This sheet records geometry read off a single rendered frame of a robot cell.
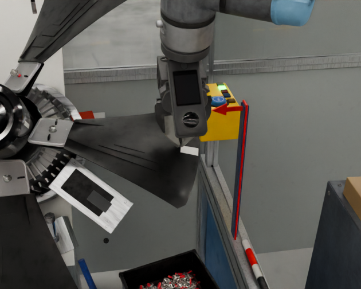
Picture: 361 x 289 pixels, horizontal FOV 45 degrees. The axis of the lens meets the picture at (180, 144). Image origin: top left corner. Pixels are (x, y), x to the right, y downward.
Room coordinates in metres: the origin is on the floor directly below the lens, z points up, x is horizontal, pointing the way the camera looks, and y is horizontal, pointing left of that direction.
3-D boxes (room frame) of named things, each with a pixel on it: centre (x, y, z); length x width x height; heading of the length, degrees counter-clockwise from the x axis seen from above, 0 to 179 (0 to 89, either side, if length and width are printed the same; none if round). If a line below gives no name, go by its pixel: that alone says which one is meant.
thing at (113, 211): (0.71, 0.18, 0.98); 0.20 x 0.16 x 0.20; 9
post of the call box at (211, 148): (1.02, -0.09, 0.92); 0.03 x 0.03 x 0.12; 9
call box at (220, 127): (1.02, -0.09, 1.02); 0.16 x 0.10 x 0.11; 9
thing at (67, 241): (0.67, 0.26, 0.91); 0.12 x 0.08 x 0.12; 9
